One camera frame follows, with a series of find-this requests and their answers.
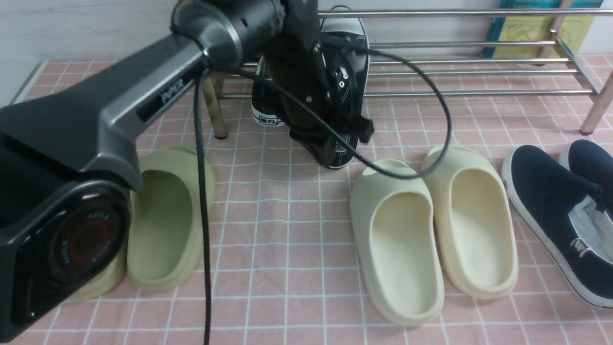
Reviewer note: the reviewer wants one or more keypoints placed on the navy slip-on shoe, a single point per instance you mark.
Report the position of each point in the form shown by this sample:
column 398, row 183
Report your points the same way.
column 590, row 161
column 568, row 215

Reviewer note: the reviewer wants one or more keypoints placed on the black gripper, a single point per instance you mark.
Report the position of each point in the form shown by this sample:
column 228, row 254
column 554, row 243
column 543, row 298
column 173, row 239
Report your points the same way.
column 294, row 61

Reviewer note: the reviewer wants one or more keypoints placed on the left navy slip-on shoe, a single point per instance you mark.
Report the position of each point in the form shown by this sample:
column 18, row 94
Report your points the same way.
column 568, row 215

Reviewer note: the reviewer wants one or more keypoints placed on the green foam slipper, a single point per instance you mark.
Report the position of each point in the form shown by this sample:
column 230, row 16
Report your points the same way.
column 165, row 238
column 105, row 281

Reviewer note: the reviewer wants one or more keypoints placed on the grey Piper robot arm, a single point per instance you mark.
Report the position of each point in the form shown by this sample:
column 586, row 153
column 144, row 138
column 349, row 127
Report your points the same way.
column 68, row 160

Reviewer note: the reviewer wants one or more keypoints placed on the left cream foam slipper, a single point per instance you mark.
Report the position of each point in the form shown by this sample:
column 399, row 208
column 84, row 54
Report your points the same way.
column 392, row 220

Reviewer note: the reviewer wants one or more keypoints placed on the pink checkered tablecloth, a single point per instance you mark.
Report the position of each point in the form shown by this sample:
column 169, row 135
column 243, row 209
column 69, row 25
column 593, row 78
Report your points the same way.
column 285, row 270

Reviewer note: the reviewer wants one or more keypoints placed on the cream foam slipper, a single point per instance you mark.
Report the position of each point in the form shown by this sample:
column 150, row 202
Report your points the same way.
column 392, row 220
column 473, row 224

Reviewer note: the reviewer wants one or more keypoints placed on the steel shoe rack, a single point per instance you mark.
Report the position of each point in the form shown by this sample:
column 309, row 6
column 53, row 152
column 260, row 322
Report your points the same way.
column 492, row 79

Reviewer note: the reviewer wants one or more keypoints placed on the right navy slip-on shoe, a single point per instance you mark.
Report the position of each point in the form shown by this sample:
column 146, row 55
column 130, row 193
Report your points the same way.
column 590, row 161

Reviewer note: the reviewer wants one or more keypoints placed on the left green foam slipper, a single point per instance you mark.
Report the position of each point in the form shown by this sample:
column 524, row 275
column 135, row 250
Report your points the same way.
column 105, row 281

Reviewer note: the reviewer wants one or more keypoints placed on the black canvas sneaker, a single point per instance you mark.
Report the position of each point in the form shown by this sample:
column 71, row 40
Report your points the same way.
column 267, row 106
column 346, row 73

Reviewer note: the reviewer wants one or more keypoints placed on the right cream foam slipper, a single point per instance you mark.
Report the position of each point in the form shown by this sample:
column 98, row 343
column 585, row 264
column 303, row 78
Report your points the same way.
column 473, row 224

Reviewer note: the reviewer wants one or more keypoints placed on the teal and yellow book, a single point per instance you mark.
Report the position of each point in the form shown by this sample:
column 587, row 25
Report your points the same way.
column 573, row 30

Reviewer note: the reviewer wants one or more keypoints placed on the right green foam slipper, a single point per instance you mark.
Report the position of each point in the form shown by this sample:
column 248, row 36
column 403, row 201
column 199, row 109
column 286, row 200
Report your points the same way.
column 165, row 238

